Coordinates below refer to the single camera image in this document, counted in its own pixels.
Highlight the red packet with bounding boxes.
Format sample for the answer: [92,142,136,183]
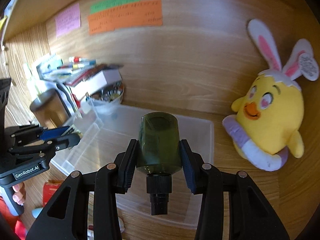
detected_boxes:
[42,180,63,206]

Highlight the white cardboard box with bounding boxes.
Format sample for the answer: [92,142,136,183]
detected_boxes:
[71,69,122,101]

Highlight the red white marker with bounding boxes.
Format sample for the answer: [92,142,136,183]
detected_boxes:
[68,56,96,65]

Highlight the dark green spray bottle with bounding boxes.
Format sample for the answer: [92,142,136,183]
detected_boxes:
[136,112,182,216]

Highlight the person left hand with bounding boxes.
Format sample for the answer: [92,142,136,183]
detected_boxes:
[12,182,26,205]

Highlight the orange paper note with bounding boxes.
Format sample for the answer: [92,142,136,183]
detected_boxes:
[88,0,163,35]

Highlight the brown mug with lid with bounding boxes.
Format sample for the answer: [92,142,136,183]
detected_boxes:
[30,88,69,129]

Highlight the pink paper note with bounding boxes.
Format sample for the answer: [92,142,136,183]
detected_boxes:
[55,3,81,38]

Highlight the yellow chick plush toy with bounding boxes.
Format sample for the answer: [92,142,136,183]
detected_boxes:
[222,19,319,172]

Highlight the clear plastic organizer bin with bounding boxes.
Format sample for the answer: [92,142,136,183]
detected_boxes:
[50,97,215,230]

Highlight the green paper note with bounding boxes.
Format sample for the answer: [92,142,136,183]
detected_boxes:
[90,0,139,14]

